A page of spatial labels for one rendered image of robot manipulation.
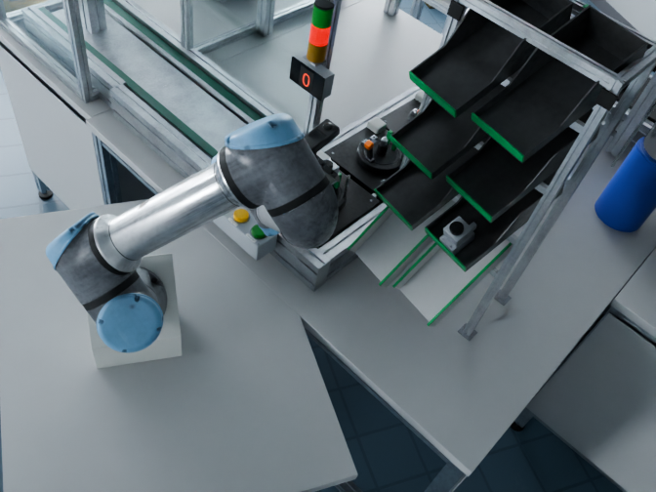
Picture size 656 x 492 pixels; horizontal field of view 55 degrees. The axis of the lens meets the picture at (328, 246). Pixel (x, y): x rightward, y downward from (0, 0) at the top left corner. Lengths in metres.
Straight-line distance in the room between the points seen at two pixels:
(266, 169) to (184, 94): 1.14
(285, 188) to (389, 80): 1.46
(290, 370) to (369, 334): 0.23
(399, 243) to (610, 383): 0.94
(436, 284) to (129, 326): 0.72
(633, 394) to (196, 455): 1.36
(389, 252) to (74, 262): 0.75
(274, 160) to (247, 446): 0.70
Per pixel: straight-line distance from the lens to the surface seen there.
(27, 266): 1.76
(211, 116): 2.04
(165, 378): 1.53
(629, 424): 2.31
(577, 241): 2.09
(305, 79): 1.74
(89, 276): 1.21
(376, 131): 1.98
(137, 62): 2.26
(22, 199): 3.13
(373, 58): 2.52
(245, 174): 1.02
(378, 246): 1.58
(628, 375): 2.16
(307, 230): 1.04
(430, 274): 1.54
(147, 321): 1.22
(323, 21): 1.64
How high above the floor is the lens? 2.21
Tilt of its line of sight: 49 degrees down
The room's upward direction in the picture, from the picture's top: 13 degrees clockwise
